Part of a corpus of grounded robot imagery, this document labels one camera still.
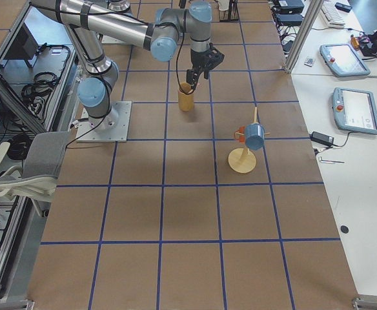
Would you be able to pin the orange mug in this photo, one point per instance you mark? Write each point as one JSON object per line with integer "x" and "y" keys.
{"x": 239, "y": 135}

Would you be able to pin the teach pendant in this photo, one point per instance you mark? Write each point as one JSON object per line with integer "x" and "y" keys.
{"x": 354, "y": 110}
{"x": 343, "y": 60}

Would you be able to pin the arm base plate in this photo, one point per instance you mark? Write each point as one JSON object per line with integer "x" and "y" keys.
{"x": 113, "y": 128}

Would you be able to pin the aluminium frame post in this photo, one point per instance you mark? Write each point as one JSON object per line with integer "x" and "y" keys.
{"x": 311, "y": 14}

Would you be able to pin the teach pendant near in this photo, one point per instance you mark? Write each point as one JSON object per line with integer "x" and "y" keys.
{"x": 354, "y": 110}

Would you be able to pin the bamboo cup holder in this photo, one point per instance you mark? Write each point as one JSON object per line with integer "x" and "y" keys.
{"x": 185, "y": 97}

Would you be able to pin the black power adapter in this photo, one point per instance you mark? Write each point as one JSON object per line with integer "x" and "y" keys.
{"x": 323, "y": 139}

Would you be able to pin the grey office chair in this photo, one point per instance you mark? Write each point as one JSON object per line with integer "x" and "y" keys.
{"x": 37, "y": 178}

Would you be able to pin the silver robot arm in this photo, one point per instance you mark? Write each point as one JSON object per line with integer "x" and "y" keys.
{"x": 88, "y": 23}

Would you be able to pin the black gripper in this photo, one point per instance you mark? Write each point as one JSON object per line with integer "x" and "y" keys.
{"x": 197, "y": 61}

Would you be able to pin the black wire mug rack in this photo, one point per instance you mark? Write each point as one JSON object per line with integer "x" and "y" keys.
{"x": 228, "y": 10}

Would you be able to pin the teach pendant far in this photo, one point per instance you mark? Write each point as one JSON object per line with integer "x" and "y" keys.
{"x": 343, "y": 60}

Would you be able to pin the white keyboard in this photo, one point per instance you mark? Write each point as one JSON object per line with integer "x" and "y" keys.
{"x": 331, "y": 16}

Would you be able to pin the blue mug on stand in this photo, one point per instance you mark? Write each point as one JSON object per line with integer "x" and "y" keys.
{"x": 254, "y": 136}

